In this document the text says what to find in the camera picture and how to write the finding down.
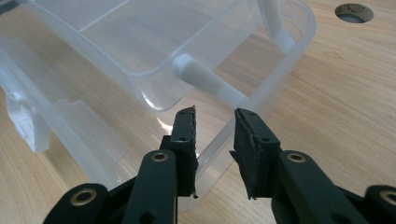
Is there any translucent plastic storage box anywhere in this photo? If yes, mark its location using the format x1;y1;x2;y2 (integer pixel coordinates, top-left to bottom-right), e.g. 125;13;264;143
0;0;318;213

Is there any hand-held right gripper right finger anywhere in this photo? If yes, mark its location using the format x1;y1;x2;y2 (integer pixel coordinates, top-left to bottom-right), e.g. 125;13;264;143
229;107;372;224

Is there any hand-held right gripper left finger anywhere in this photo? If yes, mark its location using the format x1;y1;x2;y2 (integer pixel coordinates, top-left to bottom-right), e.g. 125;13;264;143
121;105;200;224

